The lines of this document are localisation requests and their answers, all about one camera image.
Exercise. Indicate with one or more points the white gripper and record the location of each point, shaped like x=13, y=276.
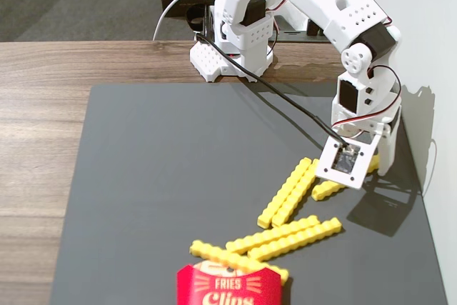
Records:
x=388, y=149

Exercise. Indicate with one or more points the yellow crinkle toy fry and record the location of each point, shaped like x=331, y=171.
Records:
x=296, y=239
x=326, y=189
x=273, y=233
x=295, y=194
x=228, y=256
x=283, y=194

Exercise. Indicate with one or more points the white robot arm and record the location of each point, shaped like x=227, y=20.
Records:
x=321, y=1

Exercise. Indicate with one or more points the black table clamp plate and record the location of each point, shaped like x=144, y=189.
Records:
x=296, y=35

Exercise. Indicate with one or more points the red fries clips box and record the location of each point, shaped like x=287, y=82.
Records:
x=228, y=285

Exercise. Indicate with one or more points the dark grey mat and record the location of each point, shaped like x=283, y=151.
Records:
x=178, y=176

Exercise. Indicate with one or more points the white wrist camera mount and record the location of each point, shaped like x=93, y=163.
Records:
x=344, y=164

